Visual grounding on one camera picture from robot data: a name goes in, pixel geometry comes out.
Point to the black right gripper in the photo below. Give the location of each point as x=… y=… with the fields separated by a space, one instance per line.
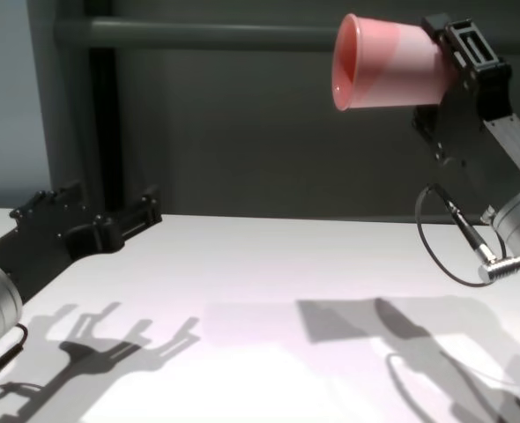
x=476 y=123

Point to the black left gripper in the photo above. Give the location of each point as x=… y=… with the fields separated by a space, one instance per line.
x=39 y=247

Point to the pink plastic cup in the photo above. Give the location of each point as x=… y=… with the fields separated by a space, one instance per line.
x=383 y=66

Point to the dark grey backdrop panel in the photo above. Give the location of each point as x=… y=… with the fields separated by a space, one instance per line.
x=264 y=154

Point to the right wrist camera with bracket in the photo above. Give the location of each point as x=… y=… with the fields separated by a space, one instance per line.
x=515 y=147

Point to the thin grey horizontal rail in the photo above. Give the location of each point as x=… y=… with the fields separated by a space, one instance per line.
x=374 y=217

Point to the thick grey horizontal rail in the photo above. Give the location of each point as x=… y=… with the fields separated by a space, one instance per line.
x=198 y=33

